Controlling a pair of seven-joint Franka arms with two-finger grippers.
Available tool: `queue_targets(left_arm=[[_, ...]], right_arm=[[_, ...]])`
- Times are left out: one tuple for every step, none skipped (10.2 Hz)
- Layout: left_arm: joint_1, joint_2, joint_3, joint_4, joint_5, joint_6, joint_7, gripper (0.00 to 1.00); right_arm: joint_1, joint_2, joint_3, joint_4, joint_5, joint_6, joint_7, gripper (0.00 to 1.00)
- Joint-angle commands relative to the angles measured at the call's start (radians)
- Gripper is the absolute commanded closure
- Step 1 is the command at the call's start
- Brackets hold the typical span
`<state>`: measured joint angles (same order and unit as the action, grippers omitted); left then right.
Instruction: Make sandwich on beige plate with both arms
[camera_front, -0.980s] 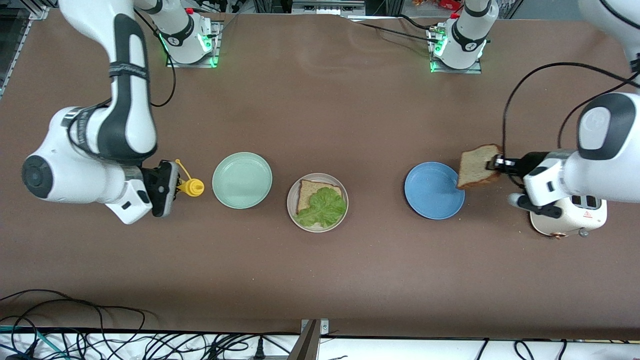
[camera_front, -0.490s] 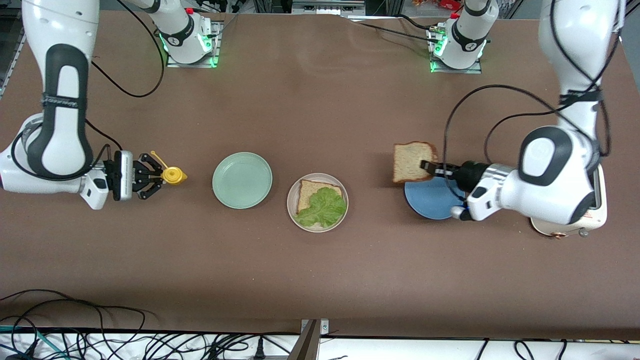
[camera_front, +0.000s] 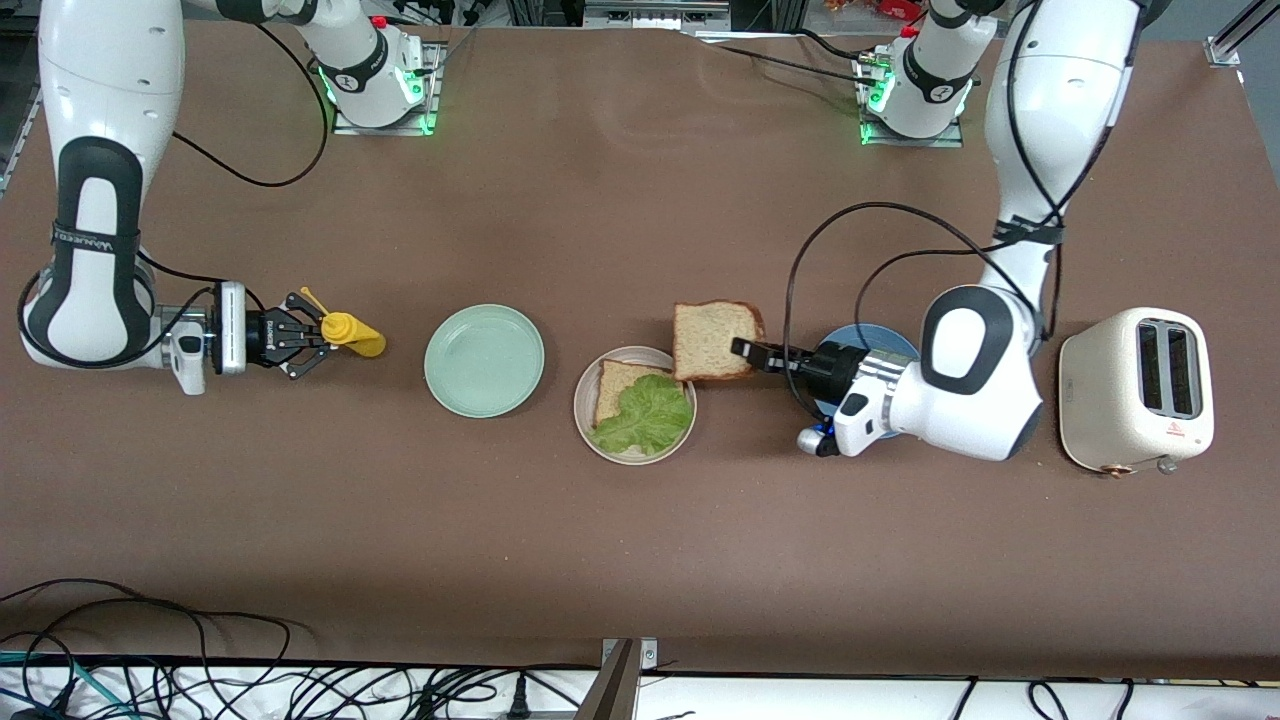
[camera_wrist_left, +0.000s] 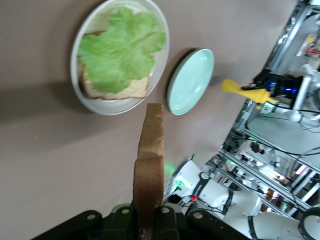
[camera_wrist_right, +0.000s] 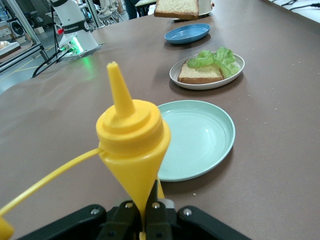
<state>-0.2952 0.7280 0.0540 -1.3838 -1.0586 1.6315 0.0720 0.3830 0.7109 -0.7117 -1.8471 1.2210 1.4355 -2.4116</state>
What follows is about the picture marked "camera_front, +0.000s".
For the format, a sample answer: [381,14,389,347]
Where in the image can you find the yellow mustard squeeze bottle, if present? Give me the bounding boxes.
[300,287,387,359]

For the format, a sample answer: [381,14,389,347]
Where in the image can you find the brown bread slice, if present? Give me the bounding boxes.
[672,300,767,383]
[594,360,686,429]

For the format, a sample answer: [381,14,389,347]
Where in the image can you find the green lettuce leaf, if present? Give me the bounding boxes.
[588,374,694,457]

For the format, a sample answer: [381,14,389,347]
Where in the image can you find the blue plate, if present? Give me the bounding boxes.
[810,323,921,441]

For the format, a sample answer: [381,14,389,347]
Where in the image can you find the beige plate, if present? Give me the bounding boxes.
[573,346,698,466]

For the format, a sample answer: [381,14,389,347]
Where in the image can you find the mint green plate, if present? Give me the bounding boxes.
[424,304,546,419]

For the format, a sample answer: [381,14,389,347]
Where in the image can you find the white toaster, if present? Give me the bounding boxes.
[1058,307,1216,479]

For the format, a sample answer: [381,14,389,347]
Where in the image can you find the grey power strip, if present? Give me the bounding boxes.
[583,0,733,31]

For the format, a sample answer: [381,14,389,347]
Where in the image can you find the red object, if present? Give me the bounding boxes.
[825,0,926,23]

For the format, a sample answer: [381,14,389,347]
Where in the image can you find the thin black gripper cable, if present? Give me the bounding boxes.
[135,250,266,311]

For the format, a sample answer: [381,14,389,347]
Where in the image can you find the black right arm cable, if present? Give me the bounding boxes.
[172,20,331,189]

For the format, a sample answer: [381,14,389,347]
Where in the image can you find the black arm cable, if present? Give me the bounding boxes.
[172,20,331,189]
[855,248,1011,346]
[785,202,1051,416]

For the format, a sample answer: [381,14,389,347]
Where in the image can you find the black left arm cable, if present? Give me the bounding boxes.
[785,202,1051,416]
[855,248,1011,346]

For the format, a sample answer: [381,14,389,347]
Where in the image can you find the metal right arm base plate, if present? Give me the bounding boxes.
[332,40,441,136]

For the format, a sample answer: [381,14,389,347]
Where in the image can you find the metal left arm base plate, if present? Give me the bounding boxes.
[858,55,966,149]

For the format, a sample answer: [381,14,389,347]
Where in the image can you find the long black cable loop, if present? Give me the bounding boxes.
[0,578,293,666]

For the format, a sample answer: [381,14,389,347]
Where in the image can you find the black base power cable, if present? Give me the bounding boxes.
[690,28,886,89]

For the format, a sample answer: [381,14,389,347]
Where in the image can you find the aluminium frame profile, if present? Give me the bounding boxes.
[0,60,43,196]
[1203,0,1280,69]

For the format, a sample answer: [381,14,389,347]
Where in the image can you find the grey metal corner bracket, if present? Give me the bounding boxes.
[598,638,659,671]

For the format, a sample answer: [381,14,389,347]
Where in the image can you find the tangled black cables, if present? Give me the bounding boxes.
[0,655,601,720]

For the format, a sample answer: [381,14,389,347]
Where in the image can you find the aluminium frame post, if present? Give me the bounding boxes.
[575,640,641,720]

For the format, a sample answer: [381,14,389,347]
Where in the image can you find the teal cable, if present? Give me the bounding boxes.
[0,650,136,720]

